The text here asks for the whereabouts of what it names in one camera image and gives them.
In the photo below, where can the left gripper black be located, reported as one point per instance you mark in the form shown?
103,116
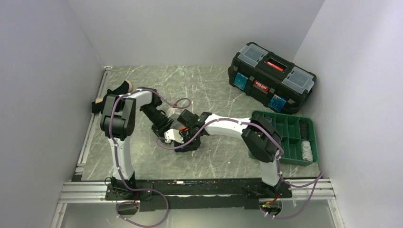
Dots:
160,128

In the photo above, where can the dark striped roll in tray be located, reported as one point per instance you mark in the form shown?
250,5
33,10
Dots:
304,129

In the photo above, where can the dark navy orange clothes pile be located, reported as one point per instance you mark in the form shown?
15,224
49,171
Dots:
190,147

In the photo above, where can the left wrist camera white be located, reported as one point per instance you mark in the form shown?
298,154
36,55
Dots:
173,112

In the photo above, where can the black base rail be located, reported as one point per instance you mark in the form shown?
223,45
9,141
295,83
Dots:
246,193

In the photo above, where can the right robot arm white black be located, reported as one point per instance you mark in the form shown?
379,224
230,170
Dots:
258,134

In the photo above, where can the grey striped roll right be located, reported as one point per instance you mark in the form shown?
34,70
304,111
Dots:
307,153

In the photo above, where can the aluminium frame rail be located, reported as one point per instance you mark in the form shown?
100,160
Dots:
76,191

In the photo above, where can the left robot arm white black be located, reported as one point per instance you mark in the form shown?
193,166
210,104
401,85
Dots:
118,124

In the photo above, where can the black toolbox with clear lids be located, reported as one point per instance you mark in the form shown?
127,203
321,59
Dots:
270,79

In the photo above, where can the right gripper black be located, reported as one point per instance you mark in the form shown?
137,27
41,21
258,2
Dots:
183,134

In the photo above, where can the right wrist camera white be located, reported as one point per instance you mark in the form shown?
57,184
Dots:
173,135

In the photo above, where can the navy striped underwear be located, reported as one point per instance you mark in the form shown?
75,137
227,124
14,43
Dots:
269,119

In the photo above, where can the green compartment tray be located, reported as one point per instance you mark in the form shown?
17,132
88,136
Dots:
288,126

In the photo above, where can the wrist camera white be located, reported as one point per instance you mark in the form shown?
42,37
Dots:
173,135
173,112

